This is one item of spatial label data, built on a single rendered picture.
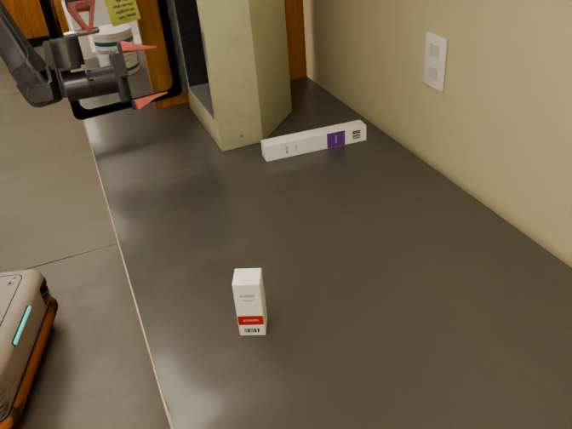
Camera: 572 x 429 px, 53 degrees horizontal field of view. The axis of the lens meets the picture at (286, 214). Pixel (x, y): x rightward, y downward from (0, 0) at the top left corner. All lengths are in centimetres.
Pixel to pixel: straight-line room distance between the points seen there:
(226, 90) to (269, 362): 73
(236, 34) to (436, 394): 89
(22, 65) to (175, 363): 71
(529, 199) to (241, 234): 55
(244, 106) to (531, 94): 66
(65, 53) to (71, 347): 141
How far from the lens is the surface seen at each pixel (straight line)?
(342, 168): 132
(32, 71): 130
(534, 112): 109
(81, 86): 126
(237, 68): 137
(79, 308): 257
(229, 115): 140
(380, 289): 97
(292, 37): 182
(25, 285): 232
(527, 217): 117
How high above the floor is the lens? 158
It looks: 34 degrees down
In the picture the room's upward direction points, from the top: 5 degrees counter-clockwise
